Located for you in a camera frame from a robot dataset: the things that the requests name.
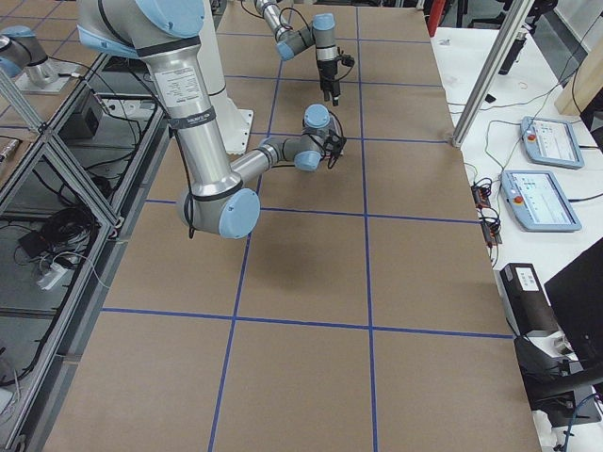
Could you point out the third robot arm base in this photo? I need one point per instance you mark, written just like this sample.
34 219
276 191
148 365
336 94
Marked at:
24 58

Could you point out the lower teach pendant tablet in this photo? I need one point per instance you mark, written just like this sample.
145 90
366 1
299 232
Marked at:
537 202

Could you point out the teach pendant tablet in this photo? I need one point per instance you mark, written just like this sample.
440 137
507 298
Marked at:
537 202
551 142

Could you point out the aluminium frame post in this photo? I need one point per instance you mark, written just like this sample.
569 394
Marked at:
502 45

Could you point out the upper teach pendant tablet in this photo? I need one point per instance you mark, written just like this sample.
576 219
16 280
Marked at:
551 142

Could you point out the aluminium frame rack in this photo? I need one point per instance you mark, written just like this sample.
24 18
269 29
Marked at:
70 194

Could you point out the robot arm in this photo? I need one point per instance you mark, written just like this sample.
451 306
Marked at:
319 33
166 36

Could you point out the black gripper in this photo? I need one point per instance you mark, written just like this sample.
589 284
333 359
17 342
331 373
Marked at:
326 75
337 147

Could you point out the white power strip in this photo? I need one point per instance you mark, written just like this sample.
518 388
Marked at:
51 277

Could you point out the black computer monitor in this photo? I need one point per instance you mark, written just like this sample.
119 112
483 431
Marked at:
575 294

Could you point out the black box with label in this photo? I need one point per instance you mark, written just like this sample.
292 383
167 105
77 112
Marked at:
531 313

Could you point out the orange circuit board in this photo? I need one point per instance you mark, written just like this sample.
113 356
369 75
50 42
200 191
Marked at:
481 196

